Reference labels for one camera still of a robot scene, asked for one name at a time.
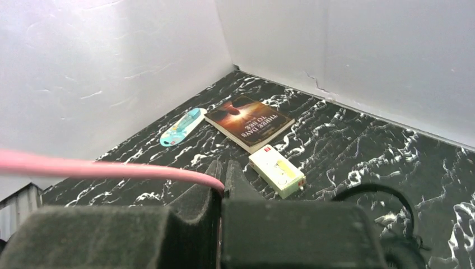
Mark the white and blue small device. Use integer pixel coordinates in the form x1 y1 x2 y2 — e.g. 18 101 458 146
159 108 207 147

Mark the dark paperback book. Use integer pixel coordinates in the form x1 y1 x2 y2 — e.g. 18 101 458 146
204 95 295 154

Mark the black on-ear headphones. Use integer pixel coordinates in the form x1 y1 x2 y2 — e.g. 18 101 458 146
330 183 431 269

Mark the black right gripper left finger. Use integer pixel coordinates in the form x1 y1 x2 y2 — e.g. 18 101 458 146
0 160 223 269

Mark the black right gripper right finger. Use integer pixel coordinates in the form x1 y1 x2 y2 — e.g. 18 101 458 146
221 160 387 268

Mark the small white cardboard box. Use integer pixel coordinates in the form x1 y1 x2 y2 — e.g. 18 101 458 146
249 145 306 199

